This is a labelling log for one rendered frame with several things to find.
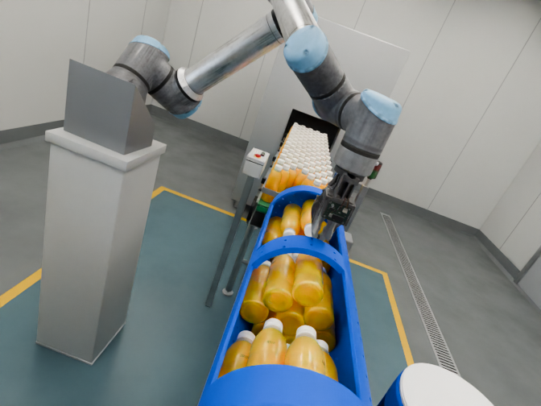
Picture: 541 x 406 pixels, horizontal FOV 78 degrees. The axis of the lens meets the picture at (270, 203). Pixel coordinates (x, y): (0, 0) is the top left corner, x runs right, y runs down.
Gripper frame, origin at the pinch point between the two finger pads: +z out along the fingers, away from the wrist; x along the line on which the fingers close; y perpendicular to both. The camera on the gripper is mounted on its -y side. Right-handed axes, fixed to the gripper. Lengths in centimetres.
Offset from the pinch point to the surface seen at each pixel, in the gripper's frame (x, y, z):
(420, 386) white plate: 34.1, 15.7, 19.5
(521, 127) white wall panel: 302, -478, -60
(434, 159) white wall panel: 211, -480, 28
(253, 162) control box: -30, -90, 16
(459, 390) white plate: 45, 12, 19
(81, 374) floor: -69, -26, 123
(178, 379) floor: -26, -40, 123
